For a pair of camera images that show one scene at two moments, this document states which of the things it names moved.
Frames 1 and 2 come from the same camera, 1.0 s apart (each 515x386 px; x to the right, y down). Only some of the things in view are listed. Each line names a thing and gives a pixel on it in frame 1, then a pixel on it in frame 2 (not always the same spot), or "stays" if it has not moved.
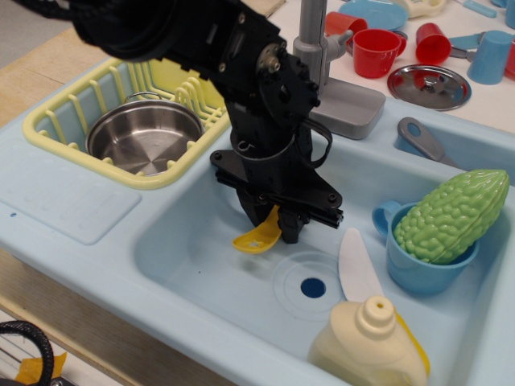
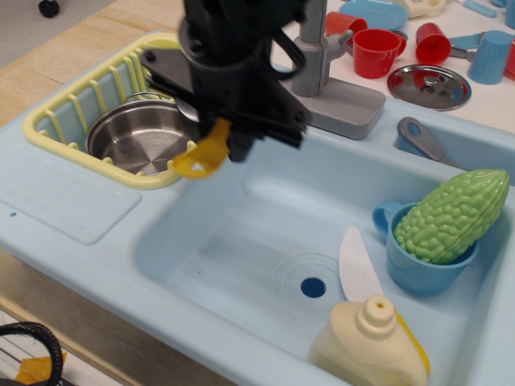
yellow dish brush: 262,237 to 208,156
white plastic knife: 358,277 stays
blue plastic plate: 385,14 stays
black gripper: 278,170 to 235,86
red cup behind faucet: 337,22 stays
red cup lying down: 433,47 stays
